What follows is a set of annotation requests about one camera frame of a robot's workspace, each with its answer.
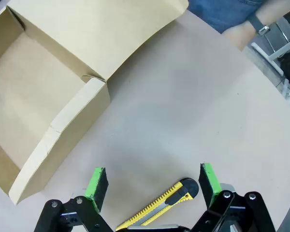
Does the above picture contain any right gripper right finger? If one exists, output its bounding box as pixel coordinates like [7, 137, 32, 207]
[190, 163, 276, 232]

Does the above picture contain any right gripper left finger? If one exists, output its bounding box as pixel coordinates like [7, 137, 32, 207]
[33, 166, 116, 232]

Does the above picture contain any brown cardboard box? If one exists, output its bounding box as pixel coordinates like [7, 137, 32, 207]
[0, 0, 189, 205]

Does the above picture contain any person's left forearm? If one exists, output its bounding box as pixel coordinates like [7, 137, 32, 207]
[255, 0, 290, 27]

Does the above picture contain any person's left hand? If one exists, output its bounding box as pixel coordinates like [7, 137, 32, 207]
[221, 20, 256, 51]

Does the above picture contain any yellow utility knife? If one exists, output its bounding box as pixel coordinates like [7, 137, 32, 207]
[115, 178, 199, 232]

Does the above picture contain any grey metal chair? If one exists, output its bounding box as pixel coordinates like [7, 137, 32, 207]
[250, 9, 290, 75]

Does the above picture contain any black wristwatch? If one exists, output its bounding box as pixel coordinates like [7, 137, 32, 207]
[248, 12, 271, 36]

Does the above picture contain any person in dark shirt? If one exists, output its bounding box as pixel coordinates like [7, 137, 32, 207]
[187, 0, 264, 34]

